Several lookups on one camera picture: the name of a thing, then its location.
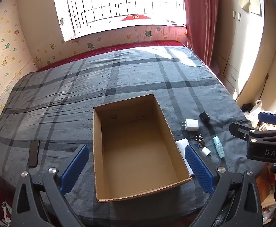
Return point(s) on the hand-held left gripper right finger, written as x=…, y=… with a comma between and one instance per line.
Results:
x=198, y=167

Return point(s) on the white plastic bag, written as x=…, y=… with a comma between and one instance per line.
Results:
x=256, y=113

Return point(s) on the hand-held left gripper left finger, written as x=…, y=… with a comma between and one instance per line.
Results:
x=75, y=167

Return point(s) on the white power bank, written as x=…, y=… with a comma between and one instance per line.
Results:
x=182, y=145

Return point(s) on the window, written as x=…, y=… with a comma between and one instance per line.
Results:
x=119, y=2

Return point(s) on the large white charger plug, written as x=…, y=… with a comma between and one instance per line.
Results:
x=191, y=125

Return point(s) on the black smartphone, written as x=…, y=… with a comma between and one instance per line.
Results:
x=33, y=153

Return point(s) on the white power strip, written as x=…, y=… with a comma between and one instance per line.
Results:
x=4, y=214

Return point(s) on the grey plaid bed sheet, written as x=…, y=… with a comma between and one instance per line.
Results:
x=57, y=94

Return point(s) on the cardboard box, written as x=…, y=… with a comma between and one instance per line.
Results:
x=133, y=151

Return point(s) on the bunch of keys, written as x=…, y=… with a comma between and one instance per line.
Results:
x=198, y=140

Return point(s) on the cream wardrobe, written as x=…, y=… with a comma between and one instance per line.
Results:
x=242, y=52

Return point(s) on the red patterned mat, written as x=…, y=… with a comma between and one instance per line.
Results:
x=135, y=17

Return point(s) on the red curtain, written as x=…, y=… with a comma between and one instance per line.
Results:
x=199, y=16

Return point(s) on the teal cosmetic bottle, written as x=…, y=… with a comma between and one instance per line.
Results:
x=219, y=147

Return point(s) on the small white charger plug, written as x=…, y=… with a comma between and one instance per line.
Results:
x=205, y=151

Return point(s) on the black charger plug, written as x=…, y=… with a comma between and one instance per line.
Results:
x=204, y=117

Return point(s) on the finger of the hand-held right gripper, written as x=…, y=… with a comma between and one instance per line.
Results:
x=268, y=117
x=240, y=130

